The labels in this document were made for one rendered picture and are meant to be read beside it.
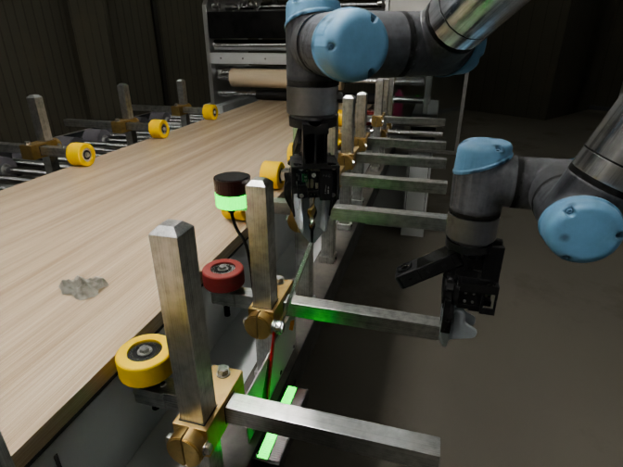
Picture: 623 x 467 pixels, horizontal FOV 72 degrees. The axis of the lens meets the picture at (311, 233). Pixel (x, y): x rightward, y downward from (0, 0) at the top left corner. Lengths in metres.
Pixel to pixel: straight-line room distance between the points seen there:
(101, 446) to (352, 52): 0.70
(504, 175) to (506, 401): 1.43
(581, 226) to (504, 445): 1.37
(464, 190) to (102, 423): 0.67
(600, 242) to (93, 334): 0.68
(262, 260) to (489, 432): 1.30
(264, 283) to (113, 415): 0.33
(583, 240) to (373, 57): 0.30
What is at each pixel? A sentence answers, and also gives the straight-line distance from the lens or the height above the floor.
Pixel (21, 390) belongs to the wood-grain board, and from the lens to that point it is 0.70.
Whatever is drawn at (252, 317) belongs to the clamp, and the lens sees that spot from 0.78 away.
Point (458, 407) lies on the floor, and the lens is 1.90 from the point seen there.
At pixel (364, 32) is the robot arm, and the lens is 0.51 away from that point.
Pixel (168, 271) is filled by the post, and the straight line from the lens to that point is 0.49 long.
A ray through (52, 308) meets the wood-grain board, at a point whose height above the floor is 0.90.
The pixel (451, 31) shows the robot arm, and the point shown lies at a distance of 0.54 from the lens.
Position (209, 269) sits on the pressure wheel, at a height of 0.91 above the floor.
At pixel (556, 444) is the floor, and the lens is 1.91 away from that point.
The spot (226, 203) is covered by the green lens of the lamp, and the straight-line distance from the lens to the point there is 0.71.
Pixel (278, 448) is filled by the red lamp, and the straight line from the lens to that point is 0.79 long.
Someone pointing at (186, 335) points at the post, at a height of 1.00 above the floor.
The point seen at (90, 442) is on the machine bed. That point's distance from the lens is 0.82.
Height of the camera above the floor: 1.31
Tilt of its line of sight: 25 degrees down
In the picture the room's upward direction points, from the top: straight up
